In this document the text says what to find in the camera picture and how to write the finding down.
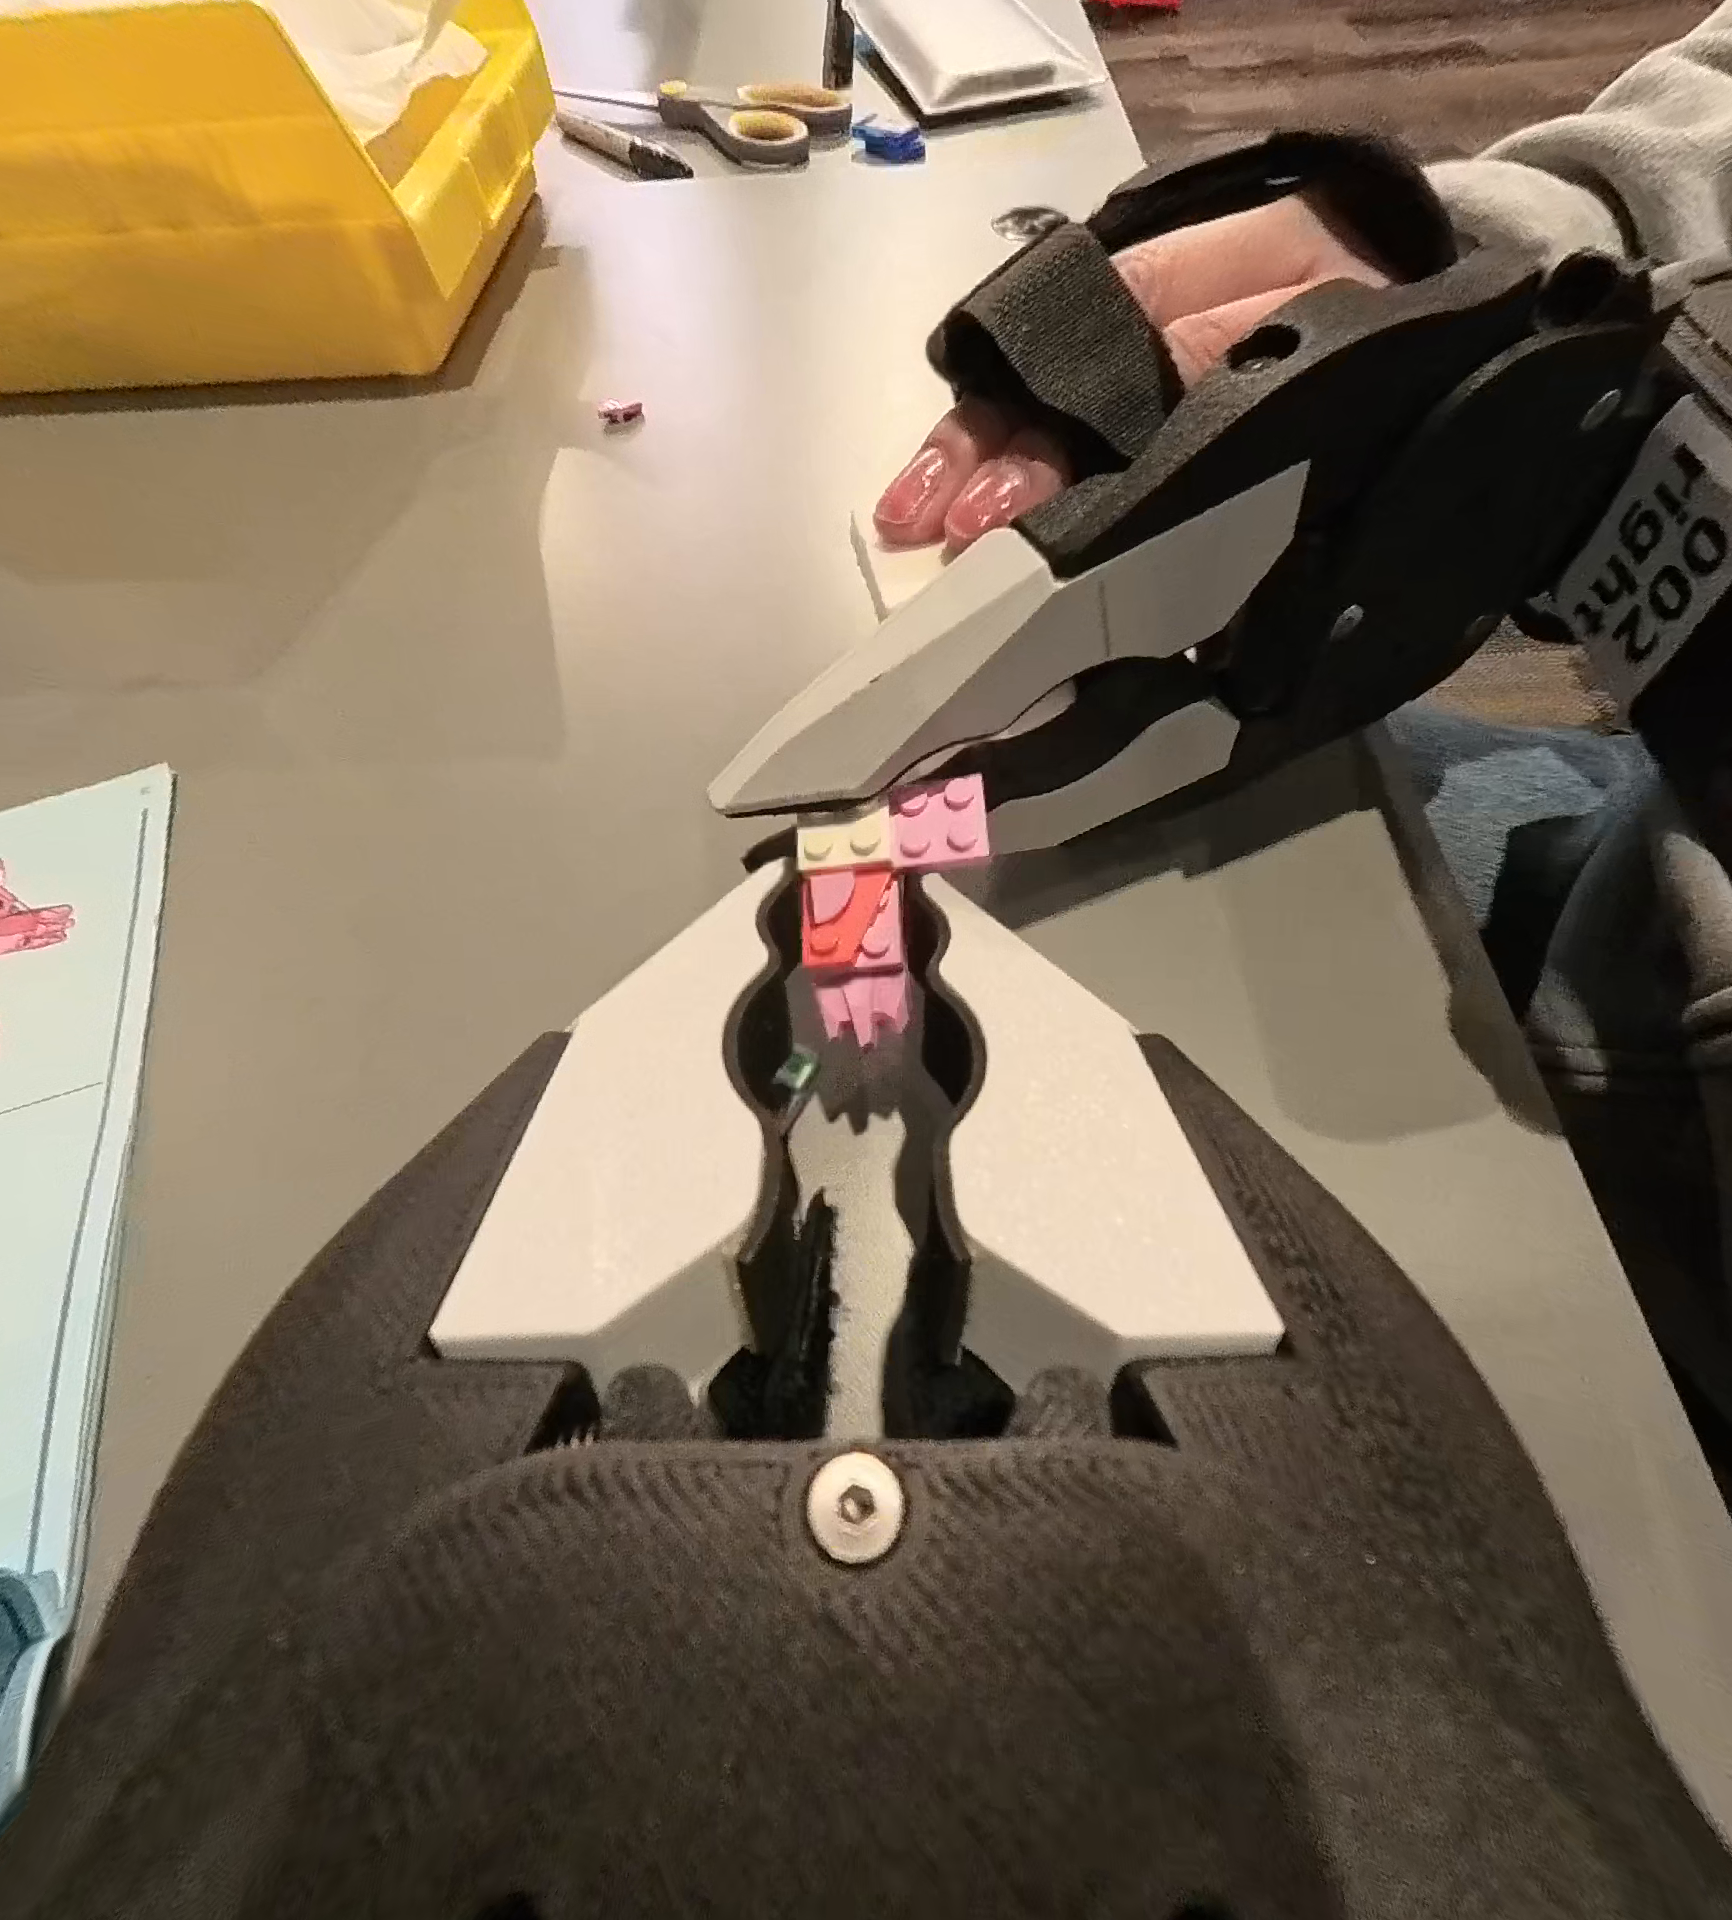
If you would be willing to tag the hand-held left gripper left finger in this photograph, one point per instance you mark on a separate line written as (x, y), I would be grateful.
(596, 1202)

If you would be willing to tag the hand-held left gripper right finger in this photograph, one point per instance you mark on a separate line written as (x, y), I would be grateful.
(1106, 1202)

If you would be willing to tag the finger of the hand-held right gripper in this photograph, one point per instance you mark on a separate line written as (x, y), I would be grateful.
(1166, 749)
(924, 679)

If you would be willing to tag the red pink cream brick body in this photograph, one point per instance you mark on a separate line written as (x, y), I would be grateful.
(945, 826)

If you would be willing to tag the person's right forearm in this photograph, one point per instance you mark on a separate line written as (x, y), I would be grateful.
(1630, 148)

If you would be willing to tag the person's right hand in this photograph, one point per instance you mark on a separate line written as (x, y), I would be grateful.
(945, 488)

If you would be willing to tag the small round metal piece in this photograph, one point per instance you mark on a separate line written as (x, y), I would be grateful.
(1027, 224)

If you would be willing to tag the small blue object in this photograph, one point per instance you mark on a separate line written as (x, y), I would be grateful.
(889, 146)

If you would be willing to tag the open light blue instruction booklet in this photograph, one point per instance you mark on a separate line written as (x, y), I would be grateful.
(43, 1138)

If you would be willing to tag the person's torso grey hoodie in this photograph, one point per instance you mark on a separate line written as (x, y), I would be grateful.
(1708, 974)

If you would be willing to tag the black marker pen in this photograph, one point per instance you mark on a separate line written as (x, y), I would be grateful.
(630, 146)

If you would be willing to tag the white paper sheets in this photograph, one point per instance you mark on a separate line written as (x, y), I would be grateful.
(423, 60)

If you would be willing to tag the yellow plastic bin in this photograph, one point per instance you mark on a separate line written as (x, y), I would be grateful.
(131, 224)

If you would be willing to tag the black upright post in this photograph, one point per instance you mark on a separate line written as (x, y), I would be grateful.
(842, 44)

